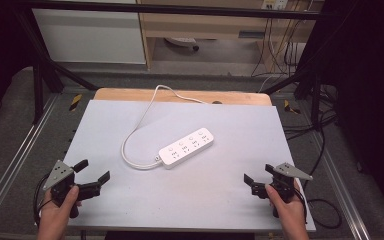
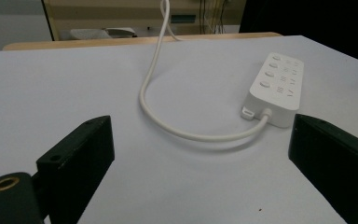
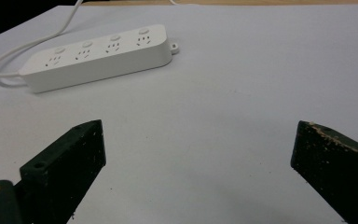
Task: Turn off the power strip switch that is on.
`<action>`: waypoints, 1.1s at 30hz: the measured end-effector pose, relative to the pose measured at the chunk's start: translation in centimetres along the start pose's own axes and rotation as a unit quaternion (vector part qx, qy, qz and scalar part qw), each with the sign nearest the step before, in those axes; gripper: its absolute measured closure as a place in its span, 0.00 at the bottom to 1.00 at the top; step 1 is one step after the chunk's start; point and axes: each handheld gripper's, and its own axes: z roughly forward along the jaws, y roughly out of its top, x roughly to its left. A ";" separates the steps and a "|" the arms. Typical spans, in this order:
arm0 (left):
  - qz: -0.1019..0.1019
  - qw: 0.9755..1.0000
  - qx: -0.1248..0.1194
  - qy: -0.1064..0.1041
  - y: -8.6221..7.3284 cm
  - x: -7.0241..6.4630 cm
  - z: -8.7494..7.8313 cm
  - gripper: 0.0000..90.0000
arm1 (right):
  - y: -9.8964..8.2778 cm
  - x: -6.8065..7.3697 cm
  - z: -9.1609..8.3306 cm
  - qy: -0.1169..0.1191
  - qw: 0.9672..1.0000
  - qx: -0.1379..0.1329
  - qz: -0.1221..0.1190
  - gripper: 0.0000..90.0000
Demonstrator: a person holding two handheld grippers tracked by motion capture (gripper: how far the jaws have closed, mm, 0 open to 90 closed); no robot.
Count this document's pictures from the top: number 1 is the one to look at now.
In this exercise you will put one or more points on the black curtain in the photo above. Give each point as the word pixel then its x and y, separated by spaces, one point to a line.
pixel 370 83
pixel 0 40

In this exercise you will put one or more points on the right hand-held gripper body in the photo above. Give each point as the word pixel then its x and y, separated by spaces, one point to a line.
pixel 288 171

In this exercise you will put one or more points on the wooden board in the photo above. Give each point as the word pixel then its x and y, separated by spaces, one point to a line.
pixel 240 97

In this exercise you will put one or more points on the person's right hand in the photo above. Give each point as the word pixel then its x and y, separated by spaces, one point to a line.
pixel 291 220

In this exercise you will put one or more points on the white power strip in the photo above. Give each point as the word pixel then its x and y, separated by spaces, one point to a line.
pixel 186 147

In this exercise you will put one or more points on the white oval device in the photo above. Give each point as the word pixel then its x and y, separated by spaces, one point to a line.
pixel 181 41

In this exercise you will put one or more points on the person's left hand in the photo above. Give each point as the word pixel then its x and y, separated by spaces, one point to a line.
pixel 55 216

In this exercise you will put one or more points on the black metal frame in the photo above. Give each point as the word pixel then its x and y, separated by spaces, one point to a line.
pixel 180 9

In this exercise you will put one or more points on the aluminium rail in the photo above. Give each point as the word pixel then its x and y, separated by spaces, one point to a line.
pixel 16 153
pixel 343 196

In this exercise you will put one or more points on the yellow black tape strip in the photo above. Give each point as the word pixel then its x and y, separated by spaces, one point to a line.
pixel 75 101
pixel 291 107

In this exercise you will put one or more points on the white wall socket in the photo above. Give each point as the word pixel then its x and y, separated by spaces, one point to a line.
pixel 275 4

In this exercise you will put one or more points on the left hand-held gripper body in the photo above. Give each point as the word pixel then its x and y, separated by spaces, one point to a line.
pixel 58 174

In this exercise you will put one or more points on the white cabinet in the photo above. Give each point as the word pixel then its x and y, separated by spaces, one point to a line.
pixel 88 36

